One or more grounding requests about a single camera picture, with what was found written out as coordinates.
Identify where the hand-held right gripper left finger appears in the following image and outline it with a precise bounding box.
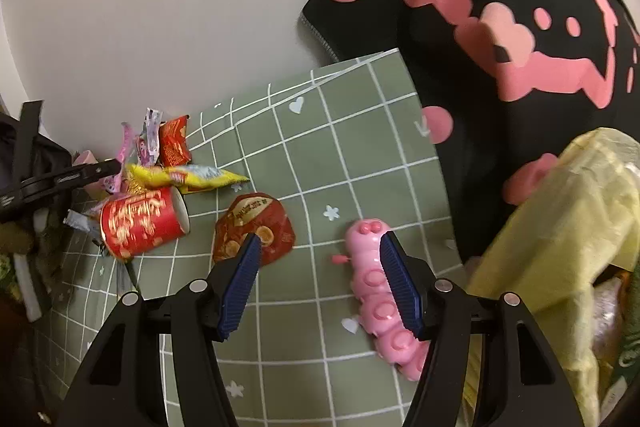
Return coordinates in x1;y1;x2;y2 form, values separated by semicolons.
52;233;263;427

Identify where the red snack wrapper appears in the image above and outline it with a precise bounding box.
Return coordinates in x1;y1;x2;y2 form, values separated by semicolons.
157;114;193;168

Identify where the yellow plastic bag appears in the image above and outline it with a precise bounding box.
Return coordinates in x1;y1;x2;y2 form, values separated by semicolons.
462;127;640;427

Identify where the silver foil wrapper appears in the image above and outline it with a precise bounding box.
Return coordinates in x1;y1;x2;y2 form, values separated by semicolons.
64;209;103;234

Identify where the yellow cone wrapper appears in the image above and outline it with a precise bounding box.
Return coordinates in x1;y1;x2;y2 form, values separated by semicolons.
124;162;251;195

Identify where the black cloth with pink print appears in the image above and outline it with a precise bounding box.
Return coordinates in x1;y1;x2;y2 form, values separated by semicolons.
301;0;640;268

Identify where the pink candy wrapper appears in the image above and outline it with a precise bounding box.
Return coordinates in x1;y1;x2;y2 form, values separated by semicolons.
112;122;140;194

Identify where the green checked mat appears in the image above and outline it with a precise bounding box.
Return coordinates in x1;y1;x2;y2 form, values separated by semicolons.
30;48;481;427

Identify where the dark red snack packet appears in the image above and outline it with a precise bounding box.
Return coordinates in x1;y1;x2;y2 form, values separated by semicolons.
212;192;297;268

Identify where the pink cup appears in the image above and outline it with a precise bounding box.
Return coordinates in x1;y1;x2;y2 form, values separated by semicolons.
72;149;118;200

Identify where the red paper cup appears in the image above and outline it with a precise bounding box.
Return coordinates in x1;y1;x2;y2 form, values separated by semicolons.
99;186;191;263

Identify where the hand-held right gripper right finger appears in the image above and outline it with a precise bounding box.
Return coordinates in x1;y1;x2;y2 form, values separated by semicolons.
379;232;586;427

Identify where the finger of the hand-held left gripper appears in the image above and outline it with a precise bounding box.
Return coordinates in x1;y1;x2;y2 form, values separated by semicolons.
0;159;123;224

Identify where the pink caterpillar toy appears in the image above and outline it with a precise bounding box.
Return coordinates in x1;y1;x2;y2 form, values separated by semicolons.
331;218;432;383

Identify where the white and purple candy wrapper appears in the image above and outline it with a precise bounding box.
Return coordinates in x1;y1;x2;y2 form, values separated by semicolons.
135;107;166;168

